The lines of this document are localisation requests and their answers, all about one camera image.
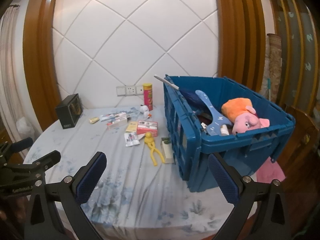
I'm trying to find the yellow duck snowball clip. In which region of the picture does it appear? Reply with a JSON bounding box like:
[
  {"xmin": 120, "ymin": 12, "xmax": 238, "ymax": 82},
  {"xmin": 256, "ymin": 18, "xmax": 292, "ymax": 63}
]
[{"xmin": 142, "ymin": 132, "xmax": 166, "ymax": 166}]

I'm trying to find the wooden chair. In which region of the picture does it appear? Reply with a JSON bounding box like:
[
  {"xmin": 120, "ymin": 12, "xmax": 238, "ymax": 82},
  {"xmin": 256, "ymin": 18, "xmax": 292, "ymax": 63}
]
[{"xmin": 282, "ymin": 105, "xmax": 320, "ymax": 182}]

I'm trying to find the pink pig plush toy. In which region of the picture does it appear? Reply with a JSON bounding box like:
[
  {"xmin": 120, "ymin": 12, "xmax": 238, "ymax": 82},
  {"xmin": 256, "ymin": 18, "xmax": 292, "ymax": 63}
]
[{"xmin": 221, "ymin": 98, "xmax": 270, "ymax": 135}]

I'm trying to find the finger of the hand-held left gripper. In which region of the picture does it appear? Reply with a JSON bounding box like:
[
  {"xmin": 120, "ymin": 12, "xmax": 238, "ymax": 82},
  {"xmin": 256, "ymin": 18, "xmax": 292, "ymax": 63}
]
[
  {"xmin": 6, "ymin": 137, "xmax": 34, "ymax": 153},
  {"xmin": 22, "ymin": 150, "xmax": 62, "ymax": 179}
]

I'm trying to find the white plastic bag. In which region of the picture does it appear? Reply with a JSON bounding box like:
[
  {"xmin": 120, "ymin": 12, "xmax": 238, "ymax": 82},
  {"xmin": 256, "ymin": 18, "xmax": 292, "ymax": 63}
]
[{"xmin": 16, "ymin": 117, "xmax": 34, "ymax": 135}]

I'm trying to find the white goose plush toy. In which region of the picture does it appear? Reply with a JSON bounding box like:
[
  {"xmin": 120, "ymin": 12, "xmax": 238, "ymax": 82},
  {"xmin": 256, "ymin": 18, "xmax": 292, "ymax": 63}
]
[{"xmin": 139, "ymin": 104, "xmax": 152, "ymax": 119}]

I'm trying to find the white wall socket panel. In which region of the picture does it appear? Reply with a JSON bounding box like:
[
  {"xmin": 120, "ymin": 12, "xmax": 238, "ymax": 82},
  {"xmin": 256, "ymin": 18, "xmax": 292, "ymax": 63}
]
[{"xmin": 116, "ymin": 85, "xmax": 143, "ymax": 97}]

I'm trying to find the rolled patterned carpet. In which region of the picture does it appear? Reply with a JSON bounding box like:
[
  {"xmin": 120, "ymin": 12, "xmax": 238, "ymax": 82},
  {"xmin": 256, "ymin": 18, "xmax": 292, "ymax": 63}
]
[{"xmin": 259, "ymin": 33, "xmax": 283, "ymax": 103}]

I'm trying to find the pink cloth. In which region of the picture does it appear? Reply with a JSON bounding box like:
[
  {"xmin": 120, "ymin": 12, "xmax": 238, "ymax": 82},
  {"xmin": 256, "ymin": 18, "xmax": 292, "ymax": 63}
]
[{"xmin": 255, "ymin": 158, "xmax": 286, "ymax": 183}]

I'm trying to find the white curtain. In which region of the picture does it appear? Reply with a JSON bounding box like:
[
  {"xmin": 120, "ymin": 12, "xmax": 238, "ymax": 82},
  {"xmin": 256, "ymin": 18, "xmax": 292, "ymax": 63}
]
[{"xmin": 0, "ymin": 5, "xmax": 28, "ymax": 133}]

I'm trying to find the wooden wall trim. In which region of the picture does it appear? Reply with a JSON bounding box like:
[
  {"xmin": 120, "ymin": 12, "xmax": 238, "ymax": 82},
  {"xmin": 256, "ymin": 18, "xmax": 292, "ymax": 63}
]
[
  {"xmin": 214, "ymin": 0, "xmax": 266, "ymax": 98},
  {"xmin": 23, "ymin": 0, "xmax": 61, "ymax": 133}
]

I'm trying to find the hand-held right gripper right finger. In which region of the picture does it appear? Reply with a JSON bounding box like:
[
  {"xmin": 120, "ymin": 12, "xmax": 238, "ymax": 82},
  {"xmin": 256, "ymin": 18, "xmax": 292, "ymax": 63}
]
[{"xmin": 208, "ymin": 153, "xmax": 292, "ymax": 240}]

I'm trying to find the black square box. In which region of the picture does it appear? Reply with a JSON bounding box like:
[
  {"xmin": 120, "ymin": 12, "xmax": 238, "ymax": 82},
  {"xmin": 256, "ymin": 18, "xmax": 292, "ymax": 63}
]
[{"xmin": 55, "ymin": 94, "xmax": 83, "ymax": 130}]

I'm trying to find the white blister packet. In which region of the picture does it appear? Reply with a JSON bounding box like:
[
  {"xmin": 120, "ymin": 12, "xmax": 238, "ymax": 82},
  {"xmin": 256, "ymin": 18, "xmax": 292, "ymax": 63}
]
[{"xmin": 124, "ymin": 132, "xmax": 140, "ymax": 147}]

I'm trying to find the white green long box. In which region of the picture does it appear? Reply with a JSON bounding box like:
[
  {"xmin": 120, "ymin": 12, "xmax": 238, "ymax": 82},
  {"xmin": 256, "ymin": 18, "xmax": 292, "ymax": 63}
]
[{"xmin": 160, "ymin": 137, "xmax": 174, "ymax": 164}]

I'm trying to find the pink chips can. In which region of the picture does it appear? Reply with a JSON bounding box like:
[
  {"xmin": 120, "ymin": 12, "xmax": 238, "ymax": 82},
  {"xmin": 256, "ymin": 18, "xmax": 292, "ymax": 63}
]
[{"xmin": 142, "ymin": 83, "xmax": 154, "ymax": 111}]

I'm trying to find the pink white box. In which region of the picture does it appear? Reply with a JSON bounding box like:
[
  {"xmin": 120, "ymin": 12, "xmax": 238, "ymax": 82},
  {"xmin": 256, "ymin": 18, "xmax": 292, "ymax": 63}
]
[{"xmin": 137, "ymin": 120, "xmax": 159, "ymax": 137}]

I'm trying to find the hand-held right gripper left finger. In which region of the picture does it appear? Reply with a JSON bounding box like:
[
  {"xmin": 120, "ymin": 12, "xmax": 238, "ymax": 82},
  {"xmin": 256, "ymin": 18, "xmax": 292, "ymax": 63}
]
[{"xmin": 24, "ymin": 151, "xmax": 107, "ymax": 240}]

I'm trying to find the blue plastic crate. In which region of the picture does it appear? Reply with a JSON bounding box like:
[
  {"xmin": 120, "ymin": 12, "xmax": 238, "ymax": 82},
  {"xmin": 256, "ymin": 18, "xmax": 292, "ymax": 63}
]
[{"xmin": 163, "ymin": 74, "xmax": 296, "ymax": 193}]

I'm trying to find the wooden glass door cabinet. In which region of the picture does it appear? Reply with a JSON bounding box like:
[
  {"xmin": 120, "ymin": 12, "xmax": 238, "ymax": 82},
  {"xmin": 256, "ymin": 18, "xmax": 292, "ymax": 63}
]
[{"xmin": 265, "ymin": 0, "xmax": 320, "ymax": 112}]

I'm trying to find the blue floral tablecloth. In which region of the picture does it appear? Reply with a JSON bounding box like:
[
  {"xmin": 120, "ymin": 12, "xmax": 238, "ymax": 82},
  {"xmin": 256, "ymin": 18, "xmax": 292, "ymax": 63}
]
[{"xmin": 23, "ymin": 105, "xmax": 258, "ymax": 233}]

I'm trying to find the blue duster white handle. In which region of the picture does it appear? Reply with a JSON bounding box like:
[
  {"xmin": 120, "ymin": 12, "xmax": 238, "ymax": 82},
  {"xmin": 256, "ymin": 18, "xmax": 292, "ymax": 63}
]
[{"xmin": 154, "ymin": 74, "xmax": 209, "ymax": 112}]

